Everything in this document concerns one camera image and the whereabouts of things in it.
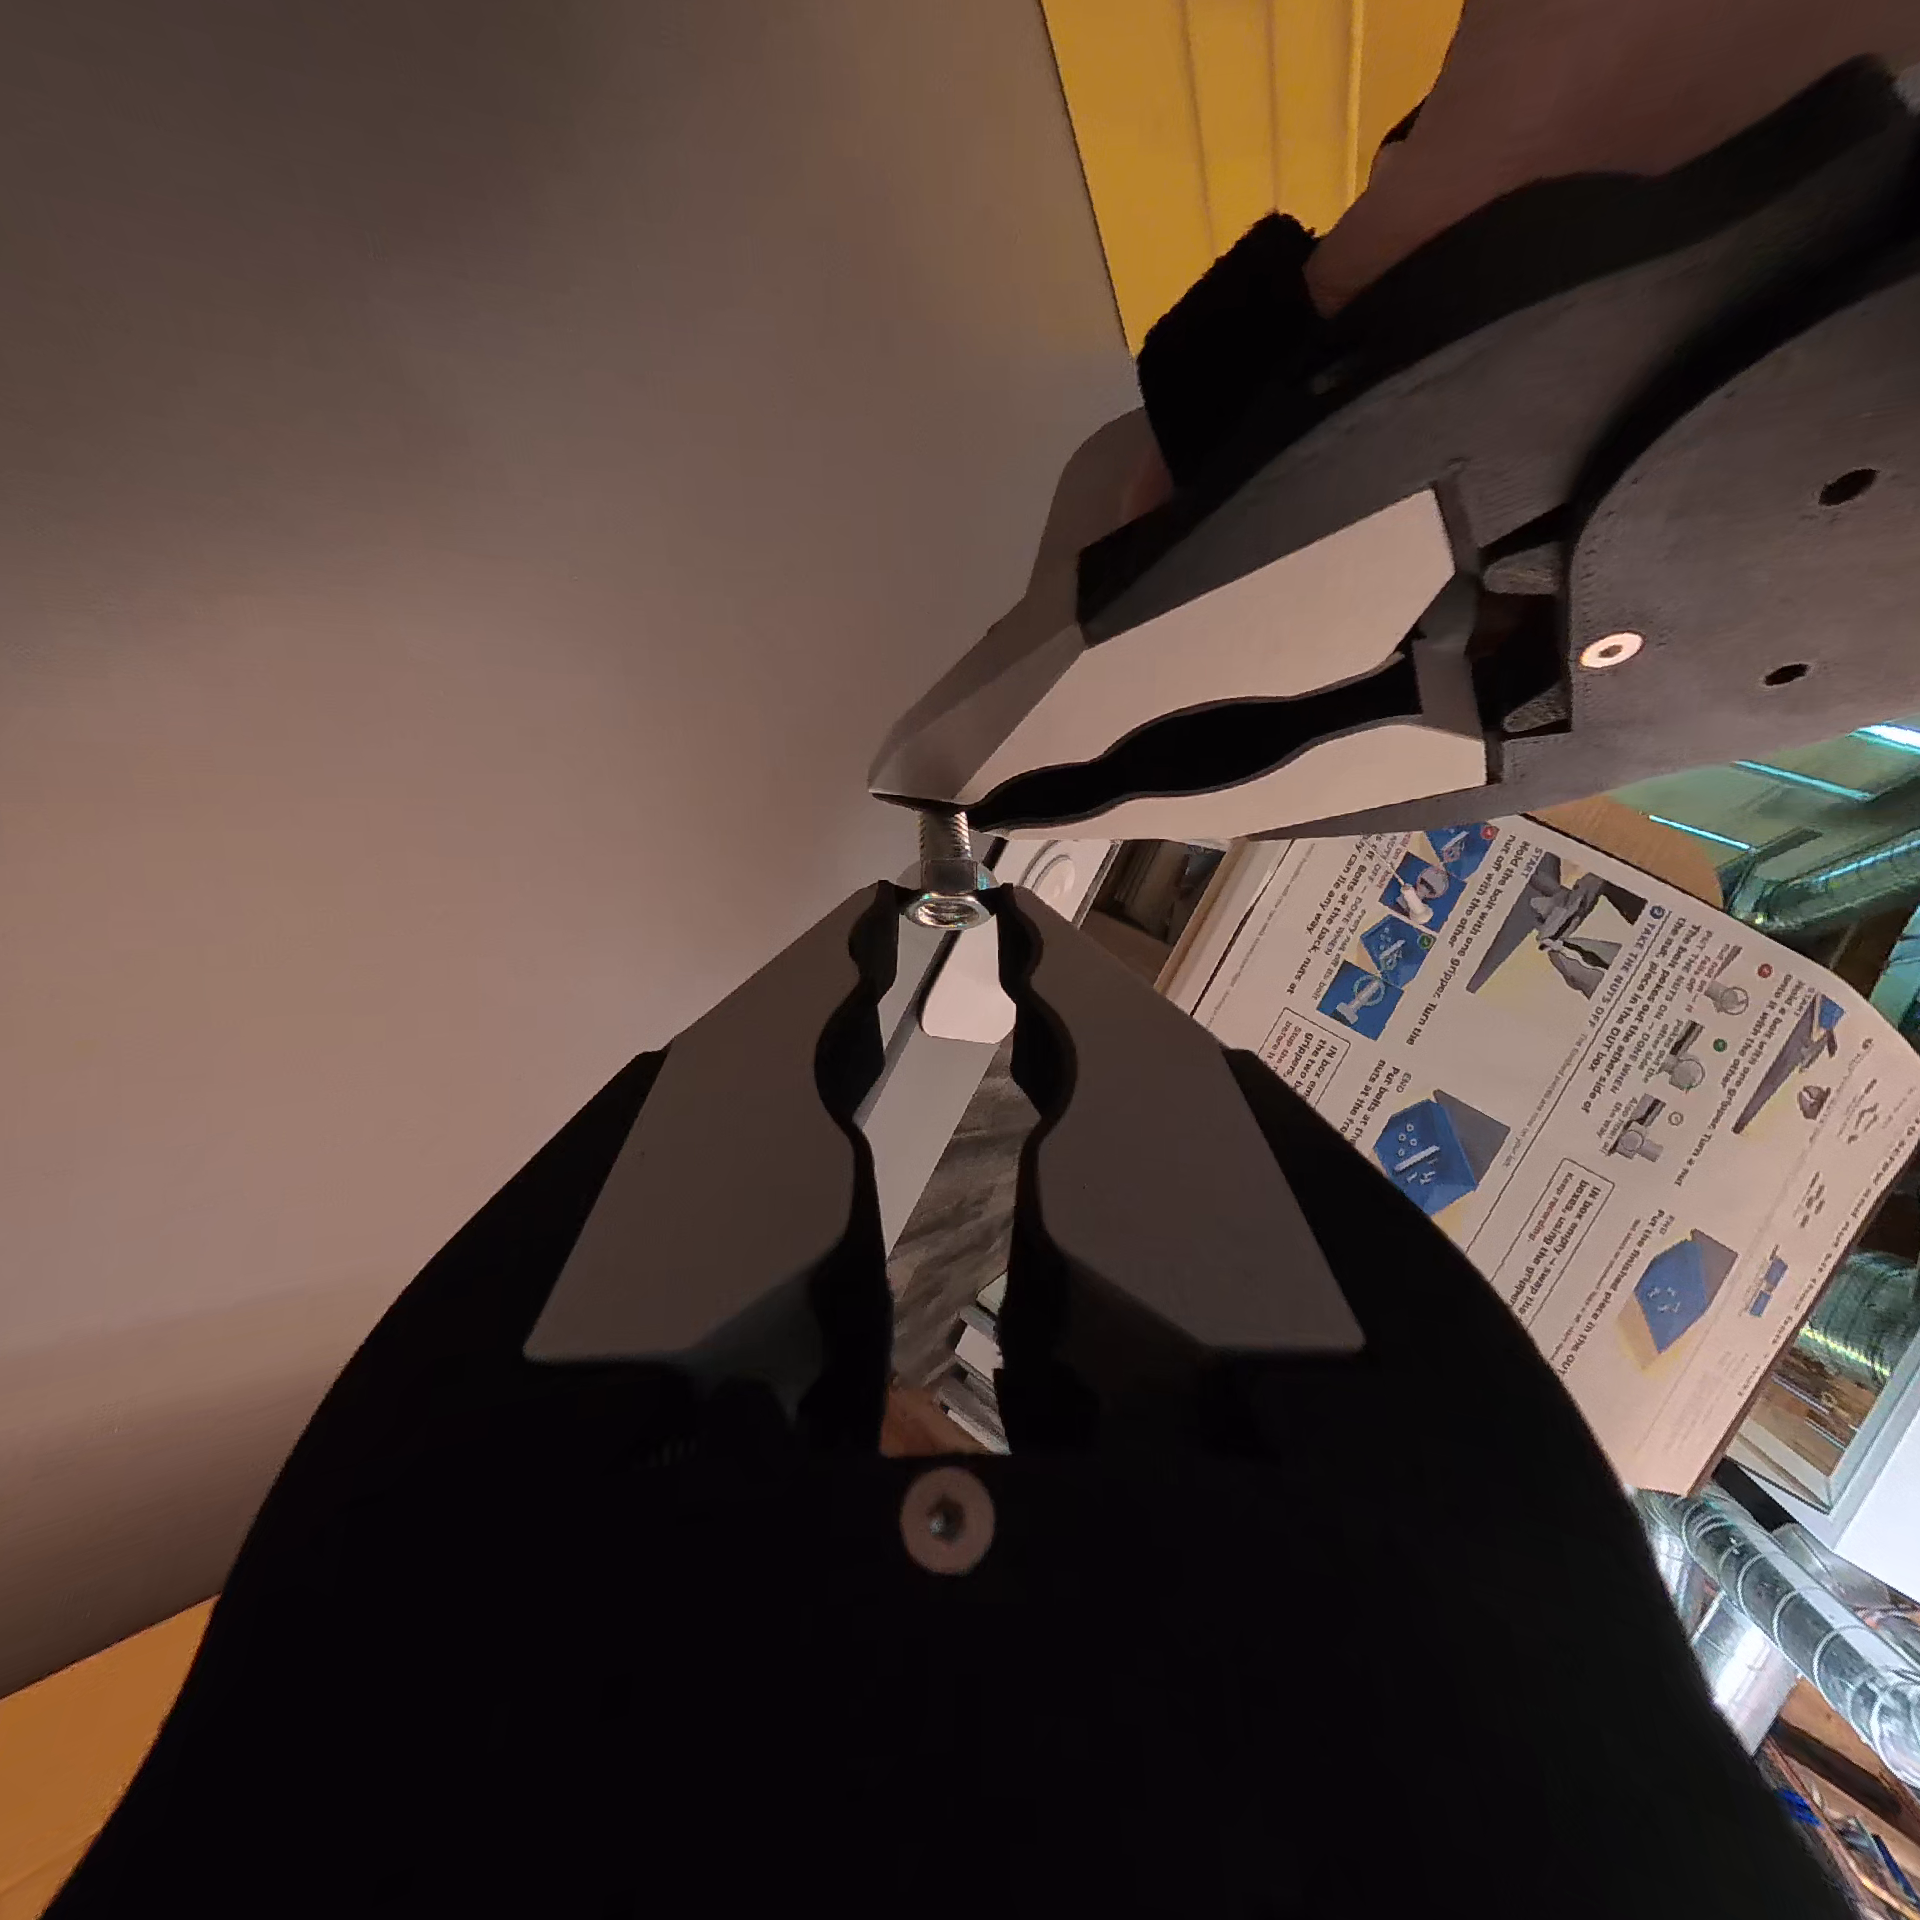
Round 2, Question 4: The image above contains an instruction sheet on stand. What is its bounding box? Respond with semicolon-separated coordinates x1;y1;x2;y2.
917;834;1115;1044

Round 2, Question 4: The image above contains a person's left hand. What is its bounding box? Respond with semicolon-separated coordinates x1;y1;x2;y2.
1297;0;1920;311

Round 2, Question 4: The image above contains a yellow divided plastic bin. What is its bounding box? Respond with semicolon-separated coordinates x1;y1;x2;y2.
1041;0;1465;356

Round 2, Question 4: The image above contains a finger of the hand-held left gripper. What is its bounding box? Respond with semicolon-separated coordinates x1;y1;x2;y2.
974;631;1504;842
864;412;1488;822

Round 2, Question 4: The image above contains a printed instruction sheet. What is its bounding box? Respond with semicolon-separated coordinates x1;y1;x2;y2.
1161;814;1920;1498

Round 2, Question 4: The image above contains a silver ventilation duct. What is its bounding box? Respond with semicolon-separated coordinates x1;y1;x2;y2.
1726;840;1920;937
1634;1491;1920;1759

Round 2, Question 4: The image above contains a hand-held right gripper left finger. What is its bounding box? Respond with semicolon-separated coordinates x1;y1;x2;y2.
521;879;908;1455

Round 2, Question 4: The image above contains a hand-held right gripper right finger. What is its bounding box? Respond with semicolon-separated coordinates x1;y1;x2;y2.
993;883;1367;1455

